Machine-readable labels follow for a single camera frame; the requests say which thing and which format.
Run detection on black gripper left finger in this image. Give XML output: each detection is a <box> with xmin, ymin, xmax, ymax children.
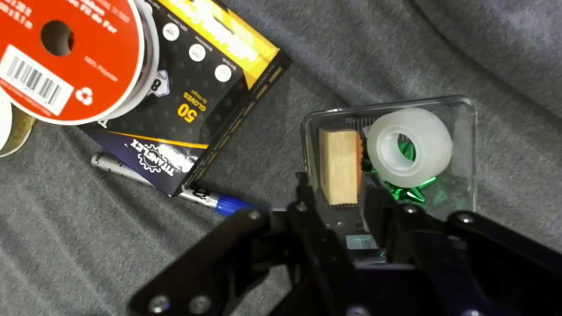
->
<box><xmin>129</xmin><ymin>170</ymin><xmax>366</xmax><ymax>316</ymax></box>

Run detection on green gift bow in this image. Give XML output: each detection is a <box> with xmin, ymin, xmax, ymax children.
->
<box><xmin>363</xmin><ymin>131</ymin><xmax>471</xmax><ymax>207</ymax></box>

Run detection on cork stopper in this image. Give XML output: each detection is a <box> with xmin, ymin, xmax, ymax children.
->
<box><xmin>319</xmin><ymin>128</ymin><xmax>366</xmax><ymax>207</ymax></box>

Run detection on grey cloth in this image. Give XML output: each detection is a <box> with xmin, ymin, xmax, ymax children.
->
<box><xmin>0</xmin><ymin>0</ymin><xmax>562</xmax><ymax>316</ymax></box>

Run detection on white spool with gold ribbon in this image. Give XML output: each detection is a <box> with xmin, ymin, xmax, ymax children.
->
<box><xmin>0</xmin><ymin>86</ymin><xmax>38</xmax><ymax>160</ymax></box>

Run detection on blue capped marker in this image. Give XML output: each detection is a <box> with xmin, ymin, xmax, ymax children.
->
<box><xmin>90</xmin><ymin>151</ymin><xmax>261</xmax><ymax>217</ymax></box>

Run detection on clear tape roll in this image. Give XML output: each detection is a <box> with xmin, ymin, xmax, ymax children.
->
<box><xmin>364</xmin><ymin>107</ymin><xmax>456</xmax><ymax>189</ymax></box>

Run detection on black and yellow glove box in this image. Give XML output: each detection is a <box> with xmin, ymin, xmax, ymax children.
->
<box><xmin>78</xmin><ymin>0</ymin><xmax>294</xmax><ymax>198</ymax></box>

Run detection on red ribbon spool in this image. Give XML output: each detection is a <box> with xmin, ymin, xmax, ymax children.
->
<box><xmin>0</xmin><ymin>0</ymin><xmax>162</xmax><ymax>126</ymax></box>

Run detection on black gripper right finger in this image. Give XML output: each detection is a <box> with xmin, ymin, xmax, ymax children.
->
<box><xmin>364</xmin><ymin>175</ymin><xmax>562</xmax><ymax>316</ymax></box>

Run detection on clear plastic container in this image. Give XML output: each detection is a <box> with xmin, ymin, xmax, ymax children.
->
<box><xmin>299</xmin><ymin>95</ymin><xmax>480</xmax><ymax>223</ymax></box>

